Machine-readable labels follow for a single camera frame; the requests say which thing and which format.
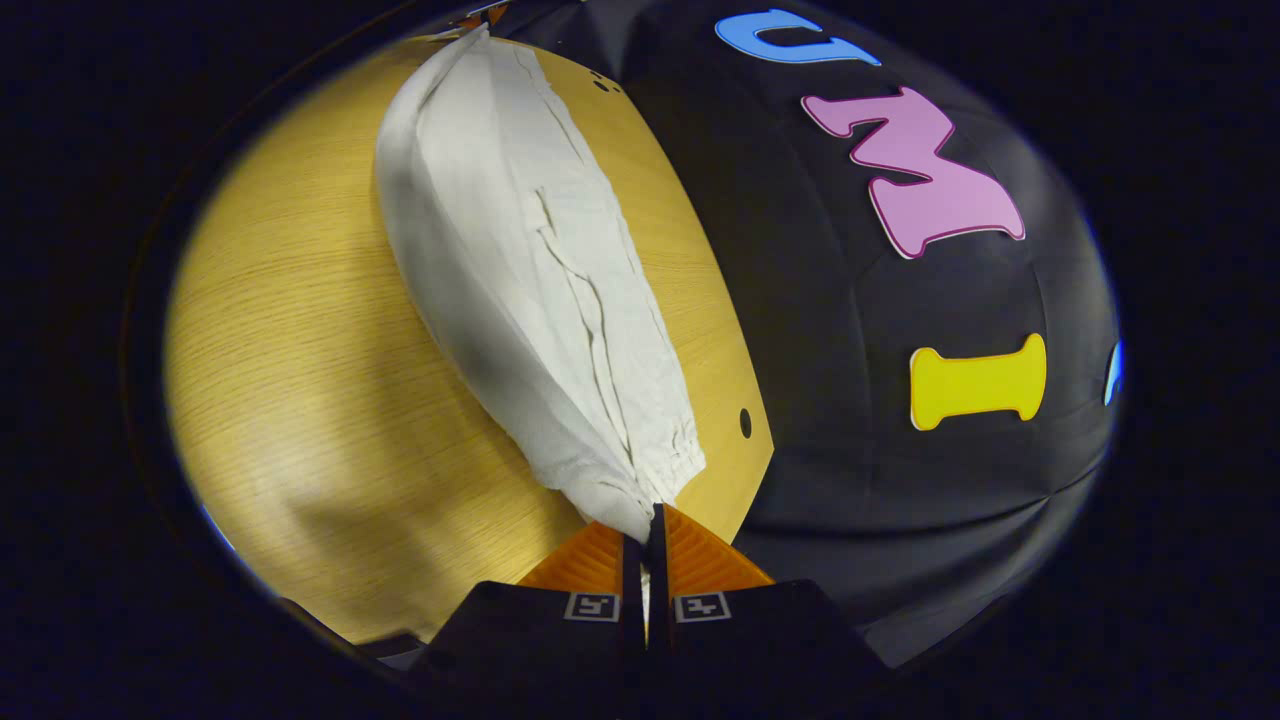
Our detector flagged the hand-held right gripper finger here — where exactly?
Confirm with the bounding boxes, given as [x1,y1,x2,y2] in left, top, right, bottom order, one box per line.
[647,503,893,701]
[405,520,648,701]

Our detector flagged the white jeans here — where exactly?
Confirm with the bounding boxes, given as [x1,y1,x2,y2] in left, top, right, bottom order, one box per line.
[374,24,708,543]

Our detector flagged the black backdrop cloth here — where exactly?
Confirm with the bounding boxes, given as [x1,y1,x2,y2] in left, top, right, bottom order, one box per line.
[480,0,1123,671]

